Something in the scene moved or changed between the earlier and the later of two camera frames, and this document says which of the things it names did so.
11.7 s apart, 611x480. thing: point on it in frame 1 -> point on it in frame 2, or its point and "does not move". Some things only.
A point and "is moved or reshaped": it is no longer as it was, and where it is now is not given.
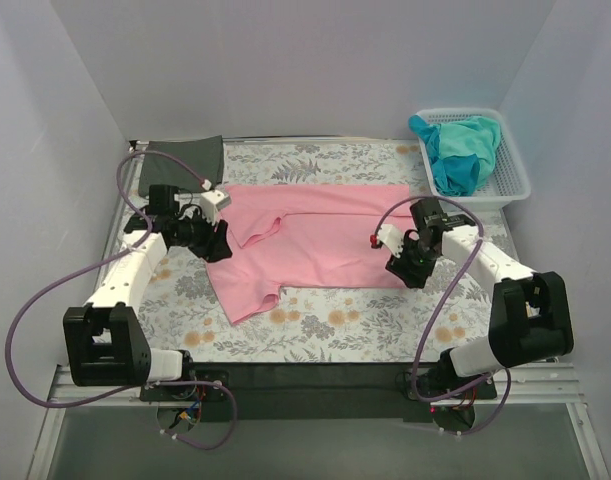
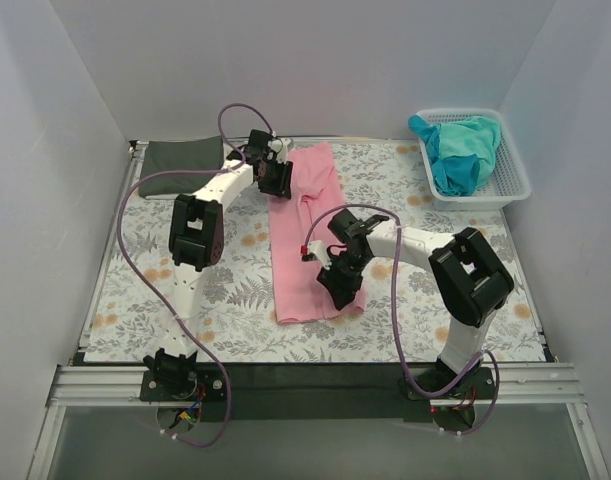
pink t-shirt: x=302 y=235 is moved or reshaped
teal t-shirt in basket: x=460 y=151 does not move
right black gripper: x=405 y=266 -> x=342 y=279
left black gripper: x=213 y=244 -> x=276 y=179
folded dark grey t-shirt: x=205 y=156 does not move
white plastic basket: x=506 y=182 does not move
